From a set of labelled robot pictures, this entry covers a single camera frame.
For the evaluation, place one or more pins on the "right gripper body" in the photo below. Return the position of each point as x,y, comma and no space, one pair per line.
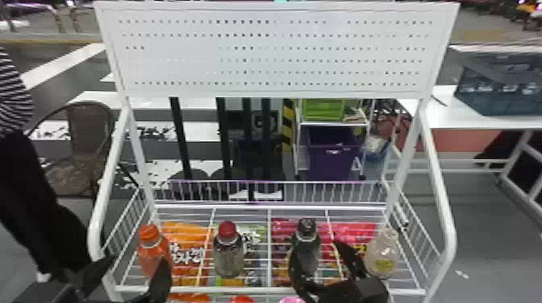
338,293

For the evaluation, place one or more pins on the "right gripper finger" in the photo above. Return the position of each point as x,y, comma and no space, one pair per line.
350,262
301,281

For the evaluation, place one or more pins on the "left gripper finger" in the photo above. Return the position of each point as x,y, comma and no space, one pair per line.
160,285
91,277

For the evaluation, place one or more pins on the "pink bottle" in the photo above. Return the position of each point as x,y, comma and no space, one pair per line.
291,300

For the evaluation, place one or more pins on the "red snack packet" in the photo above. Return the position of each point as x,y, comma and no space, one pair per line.
351,230

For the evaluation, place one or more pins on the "clear bottle with yellow label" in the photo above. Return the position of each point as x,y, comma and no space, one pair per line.
382,254

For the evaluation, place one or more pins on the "orange bottle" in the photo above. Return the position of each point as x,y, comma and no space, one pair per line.
149,254

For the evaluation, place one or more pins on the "black bottle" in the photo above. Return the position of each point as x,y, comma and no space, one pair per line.
305,243

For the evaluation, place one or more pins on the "orange snack packet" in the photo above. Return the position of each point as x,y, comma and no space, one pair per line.
186,237

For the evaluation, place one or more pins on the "clear bottle with red cap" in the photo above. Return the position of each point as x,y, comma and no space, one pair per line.
228,256

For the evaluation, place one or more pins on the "person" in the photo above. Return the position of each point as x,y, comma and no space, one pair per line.
25,190

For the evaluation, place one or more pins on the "purple crate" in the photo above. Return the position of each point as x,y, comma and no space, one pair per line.
332,154

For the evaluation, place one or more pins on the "white shelf trolley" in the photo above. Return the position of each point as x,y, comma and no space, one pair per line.
298,144

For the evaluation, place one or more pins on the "black mesh chair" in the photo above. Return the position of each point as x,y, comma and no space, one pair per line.
82,144

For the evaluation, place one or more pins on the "green basket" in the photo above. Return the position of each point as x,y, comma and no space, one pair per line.
323,110

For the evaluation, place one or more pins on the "white side table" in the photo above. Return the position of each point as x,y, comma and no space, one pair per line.
466,116

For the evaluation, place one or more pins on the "blue basket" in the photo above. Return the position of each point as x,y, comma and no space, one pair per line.
499,89

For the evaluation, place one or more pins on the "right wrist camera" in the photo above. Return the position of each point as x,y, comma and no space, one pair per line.
373,291

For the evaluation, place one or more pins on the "striped post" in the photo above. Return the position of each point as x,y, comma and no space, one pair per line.
288,122

